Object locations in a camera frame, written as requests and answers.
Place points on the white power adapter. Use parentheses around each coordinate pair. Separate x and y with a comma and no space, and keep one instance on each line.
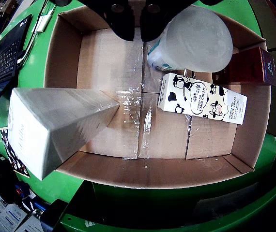
(42,24)

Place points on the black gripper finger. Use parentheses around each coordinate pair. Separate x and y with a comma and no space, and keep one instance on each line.
(118,21)
(157,19)

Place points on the flattened printed carton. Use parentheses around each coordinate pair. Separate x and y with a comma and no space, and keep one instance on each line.
(17,166)

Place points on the white printed paper sheet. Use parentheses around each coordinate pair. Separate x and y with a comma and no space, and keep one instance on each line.
(29,224)
(2,215)

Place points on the shallow cardboard tray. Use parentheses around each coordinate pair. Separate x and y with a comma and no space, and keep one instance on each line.
(162,145)

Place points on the black round object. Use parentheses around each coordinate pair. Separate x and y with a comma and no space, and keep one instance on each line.
(6,181)

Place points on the black box device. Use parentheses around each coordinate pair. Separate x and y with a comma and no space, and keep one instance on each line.
(53,215)

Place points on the small blue red box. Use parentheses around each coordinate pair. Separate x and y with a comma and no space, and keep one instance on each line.
(21,189)

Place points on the black laptop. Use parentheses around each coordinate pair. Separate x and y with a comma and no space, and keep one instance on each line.
(4,58)

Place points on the green metal shelf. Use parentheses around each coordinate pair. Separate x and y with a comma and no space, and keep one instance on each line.
(261,207)

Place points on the cow print hand cream box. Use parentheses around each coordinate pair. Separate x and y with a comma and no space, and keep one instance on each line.
(234,108)

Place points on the dark red carton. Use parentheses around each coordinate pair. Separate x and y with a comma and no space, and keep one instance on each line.
(249,67)

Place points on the frosted cap teal label bottle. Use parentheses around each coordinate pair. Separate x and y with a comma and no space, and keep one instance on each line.
(196,41)

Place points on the tall white carton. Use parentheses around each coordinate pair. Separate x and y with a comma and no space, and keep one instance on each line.
(31,135)

